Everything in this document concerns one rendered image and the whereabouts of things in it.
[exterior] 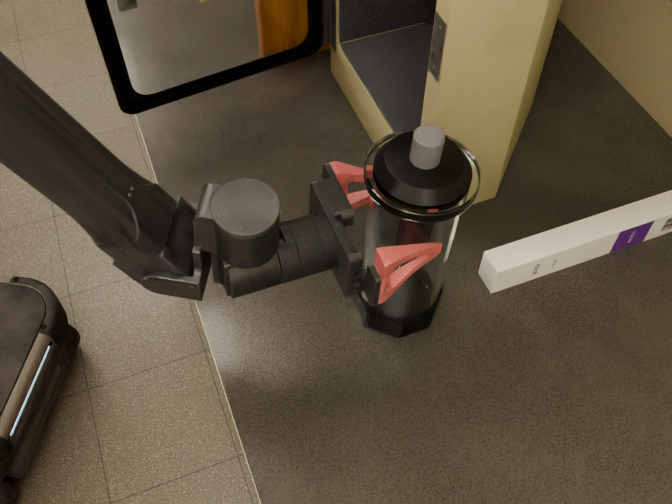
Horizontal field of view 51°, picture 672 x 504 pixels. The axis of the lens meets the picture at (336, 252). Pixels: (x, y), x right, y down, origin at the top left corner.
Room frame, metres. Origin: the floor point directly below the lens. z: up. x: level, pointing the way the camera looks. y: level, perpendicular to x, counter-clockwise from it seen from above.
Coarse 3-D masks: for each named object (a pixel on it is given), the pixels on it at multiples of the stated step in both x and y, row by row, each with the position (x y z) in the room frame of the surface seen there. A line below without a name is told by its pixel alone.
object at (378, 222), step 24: (384, 192) 0.42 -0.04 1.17; (384, 216) 0.42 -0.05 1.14; (456, 216) 0.40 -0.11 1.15; (384, 240) 0.42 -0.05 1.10; (408, 240) 0.40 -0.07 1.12; (432, 240) 0.41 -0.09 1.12; (432, 264) 0.41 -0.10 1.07; (408, 288) 0.40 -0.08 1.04; (432, 288) 0.41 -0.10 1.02; (384, 312) 0.41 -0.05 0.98; (408, 312) 0.40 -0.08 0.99
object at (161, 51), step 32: (160, 0) 0.75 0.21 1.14; (192, 0) 0.77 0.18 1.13; (224, 0) 0.79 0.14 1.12; (256, 0) 0.81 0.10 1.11; (288, 0) 0.83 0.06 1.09; (128, 32) 0.73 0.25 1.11; (160, 32) 0.75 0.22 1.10; (192, 32) 0.76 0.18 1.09; (224, 32) 0.78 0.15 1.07; (256, 32) 0.81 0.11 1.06; (288, 32) 0.83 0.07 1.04; (128, 64) 0.72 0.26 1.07; (160, 64) 0.74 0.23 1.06; (192, 64) 0.76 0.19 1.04; (224, 64) 0.78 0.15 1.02
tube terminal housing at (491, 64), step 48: (336, 0) 0.85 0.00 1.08; (480, 0) 0.58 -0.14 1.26; (528, 0) 0.60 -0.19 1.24; (336, 48) 0.85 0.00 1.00; (480, 48) 0.59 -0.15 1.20; (528, 48) 0.61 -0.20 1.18; (432, 96) 0.58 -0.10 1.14; (480, 96) 0.59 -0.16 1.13; (528, 96) 0.69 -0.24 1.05; (480, 144) 0.60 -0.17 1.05; (480, 192) 0.60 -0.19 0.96
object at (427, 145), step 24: (384, 144) 0.48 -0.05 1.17; (408, 144) 0.47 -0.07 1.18; (432, 144) 0.44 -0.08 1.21; (456, 144) 0.47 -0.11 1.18; (384, 168) 0.44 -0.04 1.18; (408, 168) 0.44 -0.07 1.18; (432, 168) 0.44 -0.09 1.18; (456, 168) 0.44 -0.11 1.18; (408, 192) 0.41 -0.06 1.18; (432, 192) 0.41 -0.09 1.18; (456, 192) 0.42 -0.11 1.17
